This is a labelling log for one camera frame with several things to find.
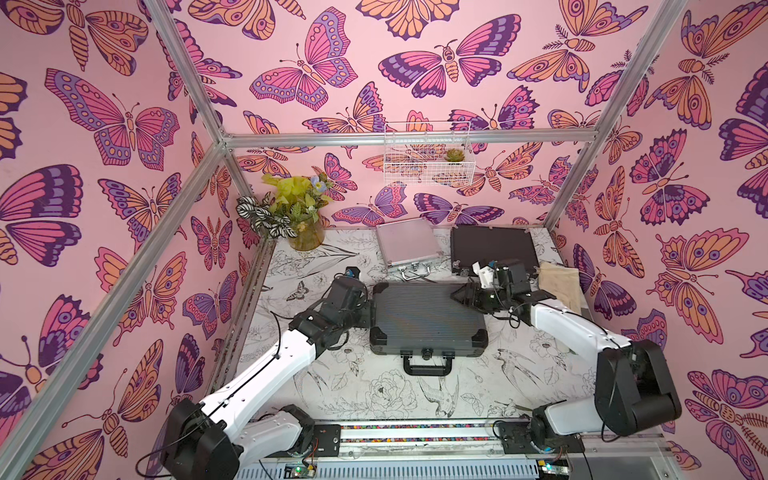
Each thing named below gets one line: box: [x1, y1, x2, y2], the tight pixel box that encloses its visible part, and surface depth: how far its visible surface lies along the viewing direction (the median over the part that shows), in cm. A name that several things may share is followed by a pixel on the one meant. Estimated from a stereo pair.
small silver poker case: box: [375, 218, 443, 282], surface depth 109 cm
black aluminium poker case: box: [451, 225, 540, 276], surface depth 112 cm
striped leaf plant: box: [236, 191, 298, 238], surface depth 97 cm
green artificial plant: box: [261, 172, 334, 223], surface depth 105 cm
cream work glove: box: [538, 261, 582, 314], surface depth 105 cm
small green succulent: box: [444, 148, 465, 162], surface depth 94 cm
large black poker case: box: [369, 282, 488, 376], surface depth 85 cm
